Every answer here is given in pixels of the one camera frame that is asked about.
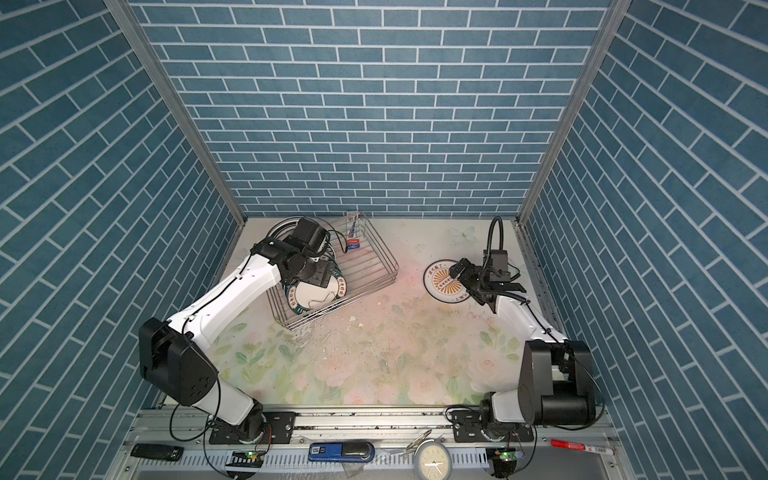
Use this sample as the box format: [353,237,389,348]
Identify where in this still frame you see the green rim white plate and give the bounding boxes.
[284,269,347,315]

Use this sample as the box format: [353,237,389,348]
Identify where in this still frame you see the orange sunburst pattern plate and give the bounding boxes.
[422,259,470,304]

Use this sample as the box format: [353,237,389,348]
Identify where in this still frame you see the metal wire dish rack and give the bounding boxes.
[267,212,399,330]

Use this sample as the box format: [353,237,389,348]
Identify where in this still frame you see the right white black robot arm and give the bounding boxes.
[448,258,602,432]

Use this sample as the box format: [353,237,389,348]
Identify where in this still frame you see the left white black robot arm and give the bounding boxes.
[138,232,333,443]

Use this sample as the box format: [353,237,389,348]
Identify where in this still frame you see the round white clock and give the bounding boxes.
[414,440,453,480]

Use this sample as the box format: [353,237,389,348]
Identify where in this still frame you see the red white marker pen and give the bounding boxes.
[550,439,616,456]

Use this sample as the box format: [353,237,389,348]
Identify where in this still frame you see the blue black device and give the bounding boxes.
[308,441,375,463]

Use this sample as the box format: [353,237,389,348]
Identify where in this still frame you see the black remote control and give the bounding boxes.
[130,443,184,462]

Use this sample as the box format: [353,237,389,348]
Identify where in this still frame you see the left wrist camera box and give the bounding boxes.
[288,217,329,258]

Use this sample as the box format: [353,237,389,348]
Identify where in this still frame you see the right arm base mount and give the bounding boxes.
[444,406,534,443]

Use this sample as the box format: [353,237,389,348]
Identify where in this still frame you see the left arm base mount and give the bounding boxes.
[209,411,296,445]

